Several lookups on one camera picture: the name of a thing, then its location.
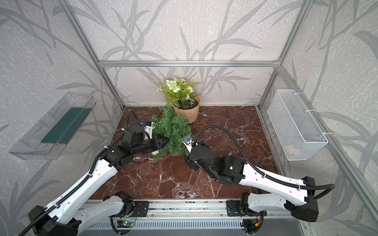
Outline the small green christmas tree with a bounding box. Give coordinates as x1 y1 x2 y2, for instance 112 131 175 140
152 105 192 162

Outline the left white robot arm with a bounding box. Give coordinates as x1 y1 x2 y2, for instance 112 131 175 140
20 121 169 236

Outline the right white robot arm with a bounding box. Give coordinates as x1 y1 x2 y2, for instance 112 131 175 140
182 125 335 222

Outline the potted white flower plant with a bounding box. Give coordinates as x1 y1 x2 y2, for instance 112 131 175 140
158 77 200 124

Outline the green circuit board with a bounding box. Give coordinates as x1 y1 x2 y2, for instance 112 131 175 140
117 219 134 228

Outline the pink object in basket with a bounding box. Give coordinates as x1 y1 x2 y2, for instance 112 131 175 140
284 145 300 156

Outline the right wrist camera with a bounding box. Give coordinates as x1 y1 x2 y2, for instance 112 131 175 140
182 135 194 153

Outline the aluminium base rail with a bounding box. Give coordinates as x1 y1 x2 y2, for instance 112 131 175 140
76 199 291 234

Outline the clear plastic wall tray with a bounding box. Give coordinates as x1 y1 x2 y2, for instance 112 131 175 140
9 92 96 160

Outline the white wire mesh basket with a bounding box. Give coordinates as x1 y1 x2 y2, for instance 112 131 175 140
267 89 328 161

